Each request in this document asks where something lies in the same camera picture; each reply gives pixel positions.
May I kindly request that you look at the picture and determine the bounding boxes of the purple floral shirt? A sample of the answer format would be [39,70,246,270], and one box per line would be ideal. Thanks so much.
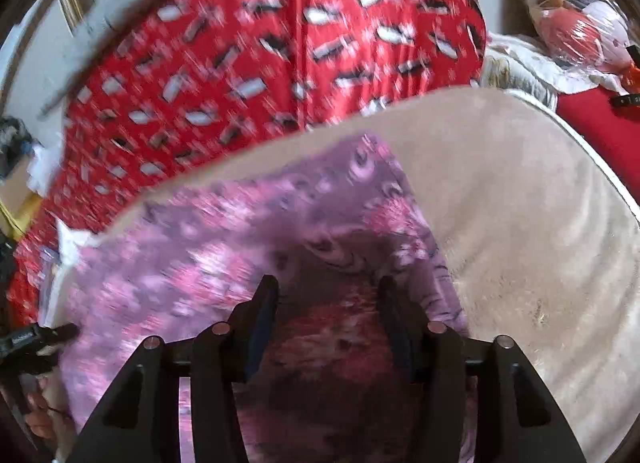
[57,133,473,463]

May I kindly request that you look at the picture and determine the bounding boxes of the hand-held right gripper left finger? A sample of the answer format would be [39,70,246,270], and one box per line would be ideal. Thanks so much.
[75,274,281,463]

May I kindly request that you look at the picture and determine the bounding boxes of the red printed blanket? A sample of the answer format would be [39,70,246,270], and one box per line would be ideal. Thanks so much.
[10,0,488,314]

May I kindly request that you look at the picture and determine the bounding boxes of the grey pillow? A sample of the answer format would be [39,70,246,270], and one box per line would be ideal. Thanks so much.
[40,0,261,116]

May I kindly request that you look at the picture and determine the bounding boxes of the black camera device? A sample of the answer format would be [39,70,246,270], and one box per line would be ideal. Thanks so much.
[609,43,640,108]

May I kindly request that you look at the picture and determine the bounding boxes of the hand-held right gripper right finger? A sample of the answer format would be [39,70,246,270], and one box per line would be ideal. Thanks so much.
[377,275,588,463]

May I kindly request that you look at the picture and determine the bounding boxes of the white patterned pillow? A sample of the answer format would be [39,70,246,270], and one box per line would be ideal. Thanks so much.
[480,33,560,111]

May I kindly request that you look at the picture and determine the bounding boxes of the pile of dark clothes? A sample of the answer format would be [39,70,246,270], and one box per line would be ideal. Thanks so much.
[0,115,36,178]

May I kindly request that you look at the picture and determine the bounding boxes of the plush toys in plastic bag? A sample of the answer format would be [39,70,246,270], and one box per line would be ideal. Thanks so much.
[505,0,640,88]

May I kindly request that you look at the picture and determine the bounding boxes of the beige fleece blanket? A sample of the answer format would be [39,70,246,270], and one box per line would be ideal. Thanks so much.
[97,85,640,463]

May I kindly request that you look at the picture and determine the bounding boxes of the cardboard box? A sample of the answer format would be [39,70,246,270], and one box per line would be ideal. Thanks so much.
[0,168,46,239]

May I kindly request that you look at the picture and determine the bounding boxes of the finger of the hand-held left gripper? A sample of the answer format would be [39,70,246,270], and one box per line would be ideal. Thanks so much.
[0,323,81,350]

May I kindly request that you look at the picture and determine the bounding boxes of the clear plastic packaging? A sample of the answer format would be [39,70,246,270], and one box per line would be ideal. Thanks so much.
[37,220,101,324]

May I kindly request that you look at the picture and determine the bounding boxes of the person's left hand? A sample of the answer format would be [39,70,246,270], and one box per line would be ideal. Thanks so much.
[25,375,76,449]

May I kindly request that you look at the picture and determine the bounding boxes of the white plastic bag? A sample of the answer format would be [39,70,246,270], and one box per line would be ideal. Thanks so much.
[27,140,66,194]

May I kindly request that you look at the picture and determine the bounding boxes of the red cloth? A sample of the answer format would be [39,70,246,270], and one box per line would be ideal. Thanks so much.
[555,85,640,198]

